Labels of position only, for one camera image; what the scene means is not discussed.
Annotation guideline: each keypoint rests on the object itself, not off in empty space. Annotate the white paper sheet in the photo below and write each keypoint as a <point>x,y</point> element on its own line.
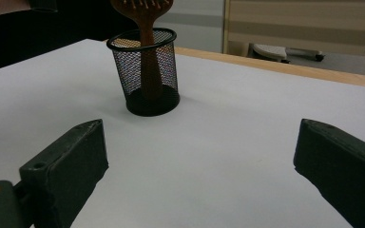
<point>218,142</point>

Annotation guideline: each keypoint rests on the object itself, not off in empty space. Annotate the light wooden desk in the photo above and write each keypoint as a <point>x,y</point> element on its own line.
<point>297,19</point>

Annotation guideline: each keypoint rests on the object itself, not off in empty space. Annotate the black mesh cup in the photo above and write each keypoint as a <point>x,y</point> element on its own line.
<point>152,104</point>

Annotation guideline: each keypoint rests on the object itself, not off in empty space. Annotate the black curtain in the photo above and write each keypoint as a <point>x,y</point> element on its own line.
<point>60,31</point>

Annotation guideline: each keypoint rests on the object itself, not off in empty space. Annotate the wooden table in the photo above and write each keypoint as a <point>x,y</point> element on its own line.
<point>297,70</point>

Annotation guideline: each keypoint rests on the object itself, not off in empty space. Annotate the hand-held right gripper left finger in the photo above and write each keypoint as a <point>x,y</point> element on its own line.
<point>66,171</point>

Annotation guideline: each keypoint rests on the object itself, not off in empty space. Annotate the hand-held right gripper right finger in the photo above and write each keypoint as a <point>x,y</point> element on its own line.
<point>348,171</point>

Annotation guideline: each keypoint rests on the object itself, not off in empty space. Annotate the white chair base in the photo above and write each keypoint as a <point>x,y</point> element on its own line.
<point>267,50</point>

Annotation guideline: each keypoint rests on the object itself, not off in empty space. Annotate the brown wooden hairbrush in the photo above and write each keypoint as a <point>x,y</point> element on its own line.
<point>146,25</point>

